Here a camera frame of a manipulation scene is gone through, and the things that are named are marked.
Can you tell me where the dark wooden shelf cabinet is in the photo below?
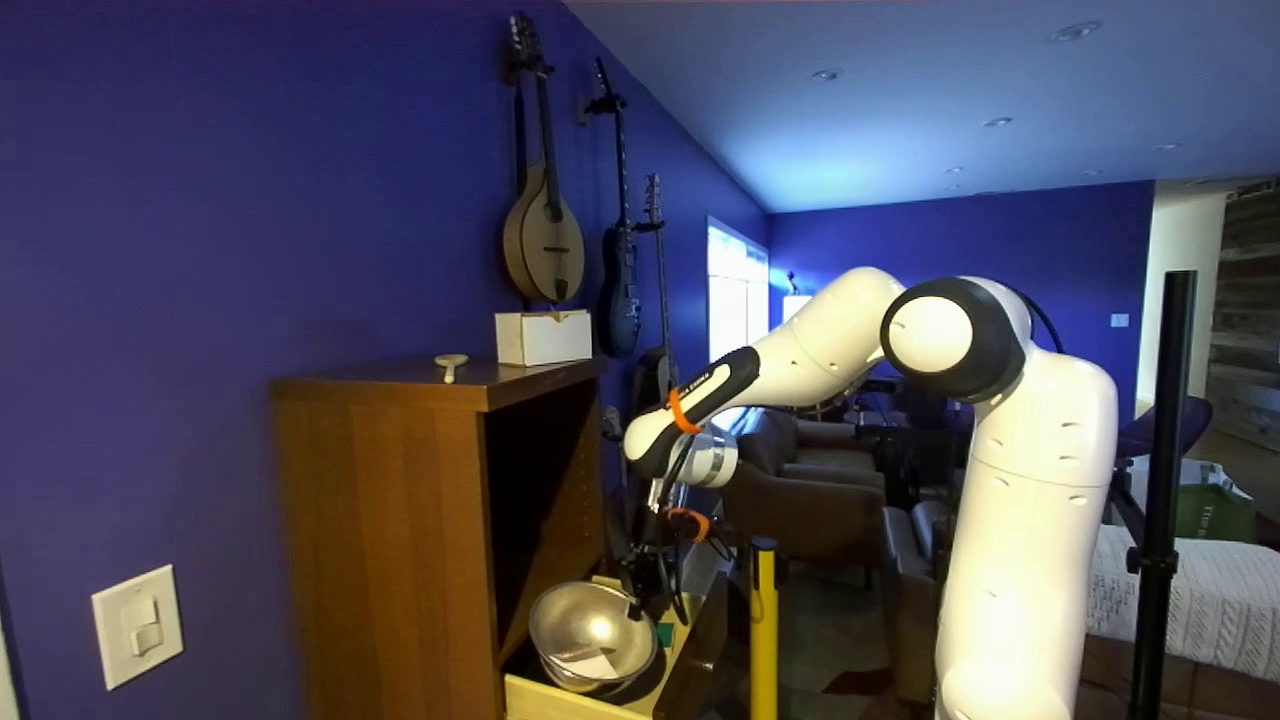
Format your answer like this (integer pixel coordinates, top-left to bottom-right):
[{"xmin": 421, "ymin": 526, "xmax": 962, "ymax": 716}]
[{"xmin": 266, "ymin": 356, "xmax": 752, "ymax": 720}]

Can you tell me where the wooden mandolin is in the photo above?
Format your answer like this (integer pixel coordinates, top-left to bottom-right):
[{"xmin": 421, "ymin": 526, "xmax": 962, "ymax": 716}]
[{"xmin": 495, "ymin": 12, "xmax": 591, "ymax": 309}]

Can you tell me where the green bag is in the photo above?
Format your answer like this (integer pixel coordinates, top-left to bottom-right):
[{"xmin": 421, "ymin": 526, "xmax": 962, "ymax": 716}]
[{"xmin": 1175, "ymin": 454, "xmax": 1261, "ymax": 545}]

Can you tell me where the silver metal bowl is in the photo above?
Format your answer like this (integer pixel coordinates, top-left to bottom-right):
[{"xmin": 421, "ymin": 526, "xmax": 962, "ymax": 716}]
[{"xmin": 524, "ymin": 575, "xmax": 662, "ymax": 695}]

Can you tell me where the black tripod pole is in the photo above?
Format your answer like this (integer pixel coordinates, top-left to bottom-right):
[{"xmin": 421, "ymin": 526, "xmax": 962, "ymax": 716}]
[{"xmin": 1121, "ymin": 269, "xmax": 1198, "ymax": 720}]

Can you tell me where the white box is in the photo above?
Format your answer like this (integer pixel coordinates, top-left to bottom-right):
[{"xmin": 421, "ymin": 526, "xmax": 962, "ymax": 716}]
[{"xmin": 490, "ymin": 309, "xmax": 594, "ymax": 369}]

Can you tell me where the bed with white cover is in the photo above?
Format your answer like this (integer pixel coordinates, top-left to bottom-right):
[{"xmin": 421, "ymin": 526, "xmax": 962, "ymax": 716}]
[{"xmin": 1083, "ymin": 514, "xmax": 1280, "ymax": 685}]

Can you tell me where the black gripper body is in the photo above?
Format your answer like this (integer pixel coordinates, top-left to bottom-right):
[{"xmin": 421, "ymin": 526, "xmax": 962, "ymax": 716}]
[{"xmin": 630, "ymin": 506, "xmax": 715, "ymax": 586}]

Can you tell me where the white wall light switch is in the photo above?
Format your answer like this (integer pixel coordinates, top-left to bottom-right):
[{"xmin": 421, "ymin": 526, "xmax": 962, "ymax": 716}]
[{"xmin": 89, "ymin": 561, "xmax": 188, "ymax": 695}]

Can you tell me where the orange cable strap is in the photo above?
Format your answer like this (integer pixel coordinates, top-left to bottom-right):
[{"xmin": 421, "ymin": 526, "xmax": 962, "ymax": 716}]
[{"xmin": 661, "ymin": 385, "xmax": 699, "ymax": 436}]

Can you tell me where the thin dark string instrument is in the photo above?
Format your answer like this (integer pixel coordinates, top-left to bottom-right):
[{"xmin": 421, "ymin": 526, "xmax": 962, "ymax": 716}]
[{"xmin": 630, "ymin": 172, "xmax": 678, "ymax": 404}]

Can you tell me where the yellow post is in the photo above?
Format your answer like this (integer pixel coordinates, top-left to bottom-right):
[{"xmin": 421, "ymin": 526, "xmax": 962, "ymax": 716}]
[{"xmin": 745, "ymin": 534, "xmax": 785, "ymax": 720}]

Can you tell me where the bright window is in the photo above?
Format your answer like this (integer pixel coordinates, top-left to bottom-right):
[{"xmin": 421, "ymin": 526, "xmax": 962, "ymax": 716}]
[{"xmin": 705, "ymin": 215, "xmax": 775, "ymax": 369}]

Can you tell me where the brown sofa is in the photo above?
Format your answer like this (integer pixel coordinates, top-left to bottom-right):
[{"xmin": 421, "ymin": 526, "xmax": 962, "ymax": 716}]
[{"xmin": 724, "ymin": 413, "xmax": 892, "ymax": 563}]

